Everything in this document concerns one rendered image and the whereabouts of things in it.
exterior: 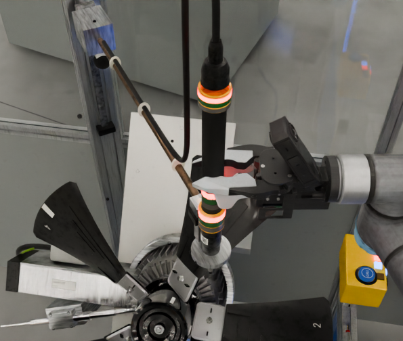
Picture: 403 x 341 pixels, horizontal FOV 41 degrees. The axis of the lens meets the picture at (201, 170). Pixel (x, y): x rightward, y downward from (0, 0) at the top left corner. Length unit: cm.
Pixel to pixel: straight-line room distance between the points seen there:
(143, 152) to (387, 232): 68
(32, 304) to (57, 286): 132
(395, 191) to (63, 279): 82
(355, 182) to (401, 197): 8
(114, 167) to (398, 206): 106
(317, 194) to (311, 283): 150
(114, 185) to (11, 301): 110
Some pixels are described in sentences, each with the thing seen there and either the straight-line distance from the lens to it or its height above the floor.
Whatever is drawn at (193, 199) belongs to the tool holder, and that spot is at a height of 155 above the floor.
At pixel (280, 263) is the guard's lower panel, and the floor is 40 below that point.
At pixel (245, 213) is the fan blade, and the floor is 141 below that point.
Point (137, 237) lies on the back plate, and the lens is 139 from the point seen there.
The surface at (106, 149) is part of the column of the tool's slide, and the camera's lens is 166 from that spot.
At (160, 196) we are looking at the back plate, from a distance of 135.
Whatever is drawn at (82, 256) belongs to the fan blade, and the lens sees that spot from 122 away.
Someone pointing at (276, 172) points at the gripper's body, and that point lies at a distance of 79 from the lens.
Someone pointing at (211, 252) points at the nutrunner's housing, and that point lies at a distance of 93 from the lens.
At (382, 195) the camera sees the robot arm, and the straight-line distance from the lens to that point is 83.
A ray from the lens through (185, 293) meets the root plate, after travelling 115.
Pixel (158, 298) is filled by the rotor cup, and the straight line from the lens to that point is 113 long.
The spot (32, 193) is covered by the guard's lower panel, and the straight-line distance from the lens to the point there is 221.
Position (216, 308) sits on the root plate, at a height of 119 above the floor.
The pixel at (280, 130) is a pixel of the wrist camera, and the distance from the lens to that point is 73.
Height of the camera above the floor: 224
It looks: 47 degrees down
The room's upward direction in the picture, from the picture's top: straight up
